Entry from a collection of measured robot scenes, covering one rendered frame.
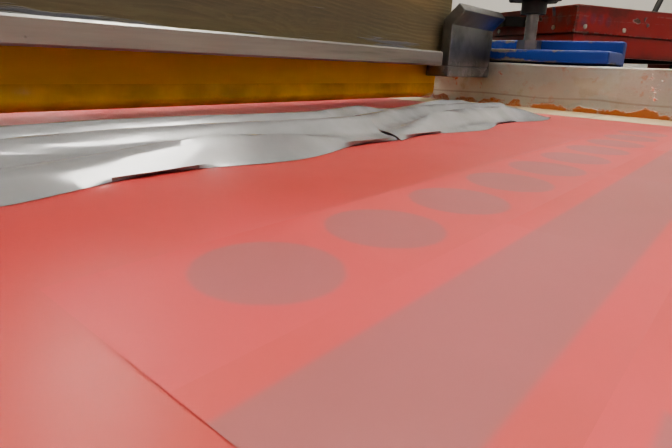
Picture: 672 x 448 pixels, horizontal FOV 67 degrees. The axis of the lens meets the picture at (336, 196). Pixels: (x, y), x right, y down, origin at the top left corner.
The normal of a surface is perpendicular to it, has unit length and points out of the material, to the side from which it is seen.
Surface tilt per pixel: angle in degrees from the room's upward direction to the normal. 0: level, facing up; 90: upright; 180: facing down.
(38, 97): 90
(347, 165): 0
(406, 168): 0
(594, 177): 0
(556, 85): 90
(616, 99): 90
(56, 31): 90
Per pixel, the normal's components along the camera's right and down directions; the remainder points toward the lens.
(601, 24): 0.34, 0.25
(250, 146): 0.51, -0.57
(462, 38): 0.76, 0.20
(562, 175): 0.04, -0.97
